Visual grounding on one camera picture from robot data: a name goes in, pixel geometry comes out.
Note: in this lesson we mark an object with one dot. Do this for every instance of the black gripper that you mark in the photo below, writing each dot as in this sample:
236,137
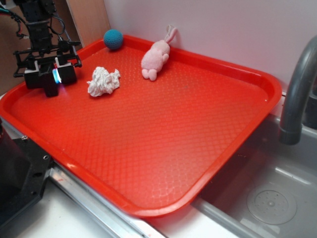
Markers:
63,73

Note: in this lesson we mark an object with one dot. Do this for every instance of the small black box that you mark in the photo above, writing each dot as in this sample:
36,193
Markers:
47,80

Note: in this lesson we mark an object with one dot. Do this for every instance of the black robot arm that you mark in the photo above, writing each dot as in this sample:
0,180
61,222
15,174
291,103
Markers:
45,27

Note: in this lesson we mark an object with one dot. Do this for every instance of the crumpled white paper towel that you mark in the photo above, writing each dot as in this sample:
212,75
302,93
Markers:
103,82

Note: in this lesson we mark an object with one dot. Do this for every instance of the teal crocheted ball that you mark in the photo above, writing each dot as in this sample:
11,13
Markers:
113,39

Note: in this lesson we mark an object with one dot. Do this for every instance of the pink plush bunny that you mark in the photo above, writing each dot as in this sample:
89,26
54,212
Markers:
155,58

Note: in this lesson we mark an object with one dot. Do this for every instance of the red plastic tray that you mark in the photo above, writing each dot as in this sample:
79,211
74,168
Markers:
149,147

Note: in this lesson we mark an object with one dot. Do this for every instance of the grey plastic sink basin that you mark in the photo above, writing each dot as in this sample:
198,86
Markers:
266,189

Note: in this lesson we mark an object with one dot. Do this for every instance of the grey sink faucet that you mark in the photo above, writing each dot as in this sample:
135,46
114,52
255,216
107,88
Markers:
300,105

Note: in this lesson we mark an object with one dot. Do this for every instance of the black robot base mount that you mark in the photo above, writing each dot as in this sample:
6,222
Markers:
24,169

